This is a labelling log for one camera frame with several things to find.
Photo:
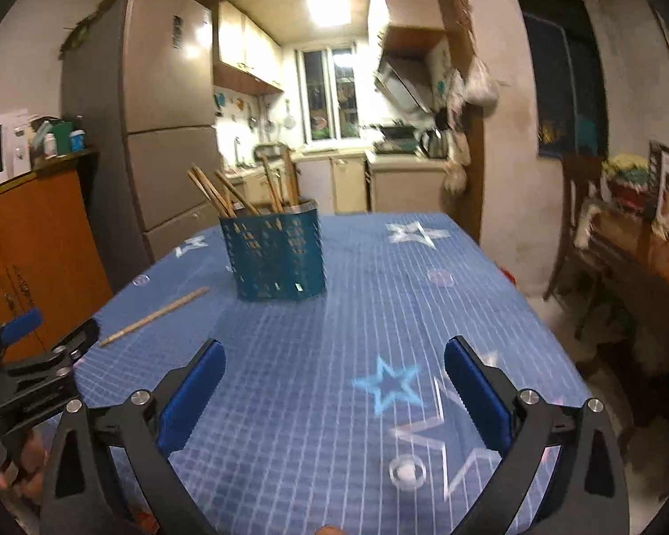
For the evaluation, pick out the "silver refrigerator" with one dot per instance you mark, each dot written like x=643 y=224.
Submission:
x=145 y=122

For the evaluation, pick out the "fridge sticker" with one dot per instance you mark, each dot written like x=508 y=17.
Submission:
x=177 y=32

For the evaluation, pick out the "green cloth bundle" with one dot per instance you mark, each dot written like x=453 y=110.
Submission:
x=89 y=22

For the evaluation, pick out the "brown bamboo chopstick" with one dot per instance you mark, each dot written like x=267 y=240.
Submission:
x=272 y=184
x=291 y=178
x=280 y=194
x=237 y=194
x=156 y=316
x=223 y=205
x=209 y=198
x=214 y=190

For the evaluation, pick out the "metal kettle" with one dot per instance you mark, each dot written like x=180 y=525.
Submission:
x=434 y=145

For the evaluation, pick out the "green box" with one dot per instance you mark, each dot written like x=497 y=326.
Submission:
x=61 y=134

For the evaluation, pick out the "dark wall window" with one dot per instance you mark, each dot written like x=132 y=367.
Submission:
x=563 y=78

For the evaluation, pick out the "hanging metal ladle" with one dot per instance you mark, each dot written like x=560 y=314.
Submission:
x=270 y=122

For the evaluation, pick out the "orange wooden cabinet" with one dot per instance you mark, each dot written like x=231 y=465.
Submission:
x=39 y=245

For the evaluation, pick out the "small white bottle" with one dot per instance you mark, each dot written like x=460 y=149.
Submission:
x=51 y=146

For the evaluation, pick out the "metal range hood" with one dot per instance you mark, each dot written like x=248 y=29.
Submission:
x=401 y=89

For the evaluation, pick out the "white plastic bag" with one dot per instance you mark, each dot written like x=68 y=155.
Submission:
x=482 y=86

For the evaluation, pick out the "stack of folded cloths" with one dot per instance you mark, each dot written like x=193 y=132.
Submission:
x=624 y=178

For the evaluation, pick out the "blue grid star tablecloth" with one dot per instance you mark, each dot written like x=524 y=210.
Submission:
x=340 y=317

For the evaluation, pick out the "blue perforated utensil holder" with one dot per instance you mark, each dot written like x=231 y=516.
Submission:
x=273 y=256

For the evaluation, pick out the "cream wall cabinets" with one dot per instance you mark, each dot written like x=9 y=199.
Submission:
x=245 y=50

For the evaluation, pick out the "kitchen faucet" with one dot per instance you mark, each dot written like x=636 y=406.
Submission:
x=237 y=150

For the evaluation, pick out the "dark wooden side table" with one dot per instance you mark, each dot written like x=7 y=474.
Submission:
x=646 y=290

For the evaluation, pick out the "kitchen window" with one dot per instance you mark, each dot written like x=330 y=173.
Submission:
x=329 y=95

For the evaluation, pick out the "brown wooden door frame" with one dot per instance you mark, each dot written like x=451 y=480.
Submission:
x=474 y=206

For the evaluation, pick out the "brown wall cabinet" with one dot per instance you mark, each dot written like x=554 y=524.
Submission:
x=407 y=16

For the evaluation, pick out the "person's left hand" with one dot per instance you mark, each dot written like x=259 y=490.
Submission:
x=28 y=457

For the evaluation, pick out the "cream hanging bag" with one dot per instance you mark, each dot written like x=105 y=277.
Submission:
x=456 y=175

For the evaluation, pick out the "silver toaster oven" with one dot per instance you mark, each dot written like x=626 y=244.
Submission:
x=270 y=150

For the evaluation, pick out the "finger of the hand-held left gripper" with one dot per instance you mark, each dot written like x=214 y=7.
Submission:
x=22 y=326
x=81 y=337

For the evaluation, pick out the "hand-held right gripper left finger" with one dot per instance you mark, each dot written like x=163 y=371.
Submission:
x=192 y=395

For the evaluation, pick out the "dark wooden chair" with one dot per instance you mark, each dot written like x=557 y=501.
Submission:
x=577 y=206

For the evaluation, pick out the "hanging metal strainer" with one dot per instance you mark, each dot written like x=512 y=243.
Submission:
x=289 y=120

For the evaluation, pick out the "ceiling light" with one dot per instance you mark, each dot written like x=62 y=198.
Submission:
x=329 y=8

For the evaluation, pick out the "kitchen counter with cabinets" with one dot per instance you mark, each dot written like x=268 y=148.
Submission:
x=345 y=184

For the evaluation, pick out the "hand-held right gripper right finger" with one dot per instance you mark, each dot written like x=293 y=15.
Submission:
x=479 y=401

